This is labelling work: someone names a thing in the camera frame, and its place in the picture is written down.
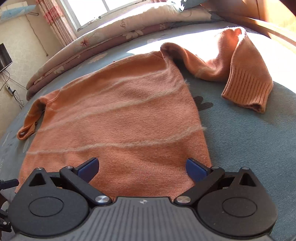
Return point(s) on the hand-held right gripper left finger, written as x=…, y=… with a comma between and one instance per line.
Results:
x=89, y=168

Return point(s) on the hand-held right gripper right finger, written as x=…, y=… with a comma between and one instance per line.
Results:
x=195, y=169

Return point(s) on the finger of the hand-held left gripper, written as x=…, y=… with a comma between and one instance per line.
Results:
x=9, y=183

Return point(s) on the pink patterned curtain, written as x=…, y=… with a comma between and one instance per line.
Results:
x=57, y=20

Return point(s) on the folded floral quilt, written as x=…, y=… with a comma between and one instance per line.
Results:
x=104, y=34

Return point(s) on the wooden headboard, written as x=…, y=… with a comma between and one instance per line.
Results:
x=266, y=18

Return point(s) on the black wall television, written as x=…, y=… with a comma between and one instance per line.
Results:
x=4, y=56

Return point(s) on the white power strip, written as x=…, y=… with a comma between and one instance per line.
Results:
x=10, y=90

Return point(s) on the dark blue pillow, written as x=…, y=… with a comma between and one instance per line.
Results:
x=190, y=4

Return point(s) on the orange knit sweater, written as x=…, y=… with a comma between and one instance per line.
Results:
x=127, y=111

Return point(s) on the light blue patterned cover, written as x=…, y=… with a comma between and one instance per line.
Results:
x=16, y=12

